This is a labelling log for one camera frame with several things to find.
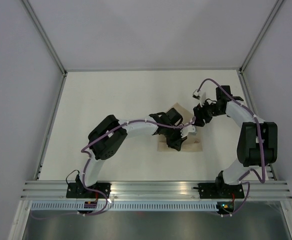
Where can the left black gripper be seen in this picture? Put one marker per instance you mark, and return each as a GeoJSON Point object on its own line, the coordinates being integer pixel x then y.
{"type": "Point", "coordinates": [178, 142]}

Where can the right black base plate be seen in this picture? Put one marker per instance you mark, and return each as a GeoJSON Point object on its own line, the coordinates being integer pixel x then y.
{"type": "Point", "coordinates": [216, 192]}

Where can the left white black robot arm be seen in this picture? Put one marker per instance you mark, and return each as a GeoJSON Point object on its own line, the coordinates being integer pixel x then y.
{"type": "Point", "coordinates": [105, 140]}

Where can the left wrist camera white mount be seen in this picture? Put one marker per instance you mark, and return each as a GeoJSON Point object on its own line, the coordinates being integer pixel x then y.
{"type": "Point", "coordinates": [188, 130]}

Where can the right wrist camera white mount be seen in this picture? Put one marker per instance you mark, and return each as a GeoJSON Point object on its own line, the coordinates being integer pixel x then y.
{"type": "Point", "coordinates": [200, 95]}

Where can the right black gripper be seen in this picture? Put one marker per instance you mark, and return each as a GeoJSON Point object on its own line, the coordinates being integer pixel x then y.
{"type": "Point", "coordinates": [199, 115]}

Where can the left aluminium frame post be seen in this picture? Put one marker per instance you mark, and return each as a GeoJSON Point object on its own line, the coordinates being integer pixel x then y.
{"type": "Point", "coordinates": [43, 35]}

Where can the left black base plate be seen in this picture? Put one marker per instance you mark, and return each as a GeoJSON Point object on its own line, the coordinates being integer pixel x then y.
{"type": "Point", "coordinates": [100, 190]}

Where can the aluminium mounting rail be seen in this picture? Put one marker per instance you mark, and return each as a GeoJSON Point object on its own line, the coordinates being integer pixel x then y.
{"type": "Point", "coordinates": [272, 190]}

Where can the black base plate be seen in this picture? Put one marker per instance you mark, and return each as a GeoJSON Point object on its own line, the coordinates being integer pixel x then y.
{"type": "Point", "coordinates": [216, 192]}
{"type": "Point", "coordinates": [100, 190]}

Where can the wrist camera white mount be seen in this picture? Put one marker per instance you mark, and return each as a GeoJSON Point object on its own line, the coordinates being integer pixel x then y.
{"type": "Point", "coordinates": [188, 130]}
{"type": "Point", "coordinates": [200, 95]}

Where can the white slotted cable duct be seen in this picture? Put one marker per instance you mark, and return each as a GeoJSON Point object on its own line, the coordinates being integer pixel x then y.
{"type": "Point", "coordinates": [209, 206]}

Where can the beige cloth napkin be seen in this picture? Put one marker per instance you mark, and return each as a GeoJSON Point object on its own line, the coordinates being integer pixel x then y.
{"type": "Point", "coordinates": [192, 144]}

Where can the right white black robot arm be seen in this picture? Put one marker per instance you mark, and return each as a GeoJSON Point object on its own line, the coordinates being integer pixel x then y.
{"type": "Point", "coordinates": [258, 139]}

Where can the aluminium frame post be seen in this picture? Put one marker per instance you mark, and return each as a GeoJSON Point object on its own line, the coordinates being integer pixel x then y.
{"type": "Point", "coordinates": [261, 34]}
{"type": "Point", "coordinates": [43, 35]}

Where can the right aluminium frame post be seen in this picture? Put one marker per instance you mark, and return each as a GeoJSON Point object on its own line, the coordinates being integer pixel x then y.
{"type": "Point", "coordinates": [261, 34]}

